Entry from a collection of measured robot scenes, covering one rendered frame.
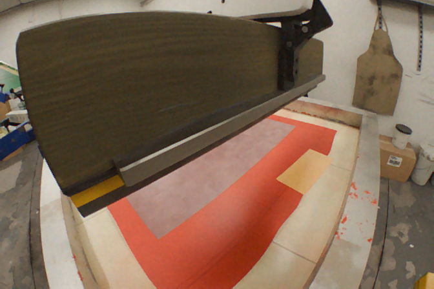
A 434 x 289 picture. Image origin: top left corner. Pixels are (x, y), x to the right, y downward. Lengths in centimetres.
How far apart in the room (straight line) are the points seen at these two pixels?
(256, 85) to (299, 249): 16
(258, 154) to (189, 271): 21
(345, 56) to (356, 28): 35
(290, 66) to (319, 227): 17
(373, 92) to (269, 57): 204
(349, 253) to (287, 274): 6
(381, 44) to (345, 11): 51
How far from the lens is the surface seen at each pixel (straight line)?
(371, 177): 25
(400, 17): 227
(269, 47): 17
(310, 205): 24
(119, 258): 21
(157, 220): 23
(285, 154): 31
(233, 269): 18
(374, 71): 215
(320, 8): 19
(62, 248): 21
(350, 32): 220
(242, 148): 32
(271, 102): 15
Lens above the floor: 113
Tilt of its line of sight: 25 degrees down
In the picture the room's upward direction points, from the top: 5 degrees counter-clockwise
